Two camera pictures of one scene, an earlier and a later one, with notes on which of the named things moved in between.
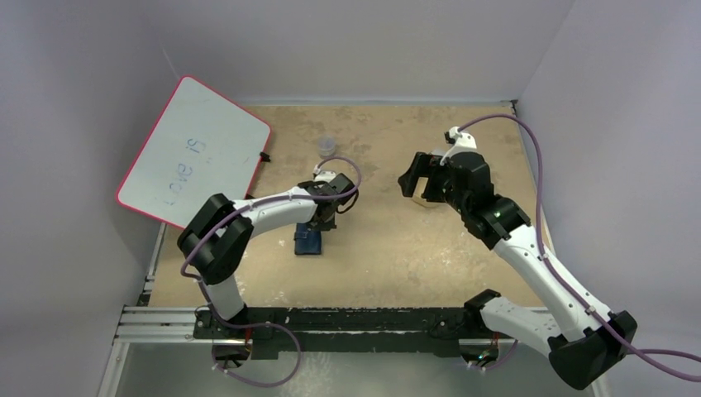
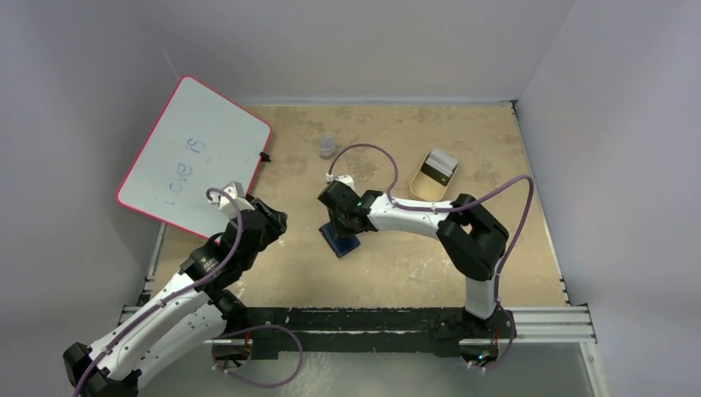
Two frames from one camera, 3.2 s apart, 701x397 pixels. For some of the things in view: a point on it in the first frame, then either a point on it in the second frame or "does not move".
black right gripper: (435, 174) to (340, 217)
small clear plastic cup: (326, 145) does not move
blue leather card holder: (307, 241) to (340, 245)
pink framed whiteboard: (200, 144) does not move
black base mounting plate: (273, 332) does not move
